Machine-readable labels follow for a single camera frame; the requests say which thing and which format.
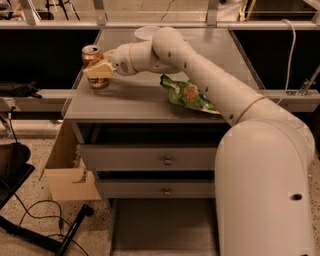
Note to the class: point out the middle grey drawer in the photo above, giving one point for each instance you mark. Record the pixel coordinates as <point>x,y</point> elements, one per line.
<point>143,188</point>

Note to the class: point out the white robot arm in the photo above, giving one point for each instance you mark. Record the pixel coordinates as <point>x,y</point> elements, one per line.
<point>262,162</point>

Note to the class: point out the cardboard box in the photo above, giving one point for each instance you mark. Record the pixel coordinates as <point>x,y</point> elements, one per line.
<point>67,177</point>

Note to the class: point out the black cloth on shelf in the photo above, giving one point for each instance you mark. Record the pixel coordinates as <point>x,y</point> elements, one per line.
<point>19,89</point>

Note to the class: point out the black chair base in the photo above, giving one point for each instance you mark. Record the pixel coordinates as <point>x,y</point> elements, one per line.
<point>14,171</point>

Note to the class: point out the green snack bag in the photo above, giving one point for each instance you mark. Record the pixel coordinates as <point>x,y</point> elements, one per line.
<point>186,94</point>

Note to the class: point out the orange soda can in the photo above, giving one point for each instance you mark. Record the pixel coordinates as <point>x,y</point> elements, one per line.
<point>92,54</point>

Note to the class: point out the bottom grey open drawer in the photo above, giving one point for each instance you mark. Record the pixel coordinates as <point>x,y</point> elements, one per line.
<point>163,227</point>

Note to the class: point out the top grey drawer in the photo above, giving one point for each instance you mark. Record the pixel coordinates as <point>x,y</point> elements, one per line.
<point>147,158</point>

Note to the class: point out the white ceramic bowl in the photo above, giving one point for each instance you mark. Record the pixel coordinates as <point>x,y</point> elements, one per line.
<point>145,33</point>

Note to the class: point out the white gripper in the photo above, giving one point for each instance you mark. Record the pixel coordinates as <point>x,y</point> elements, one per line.
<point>121,60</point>

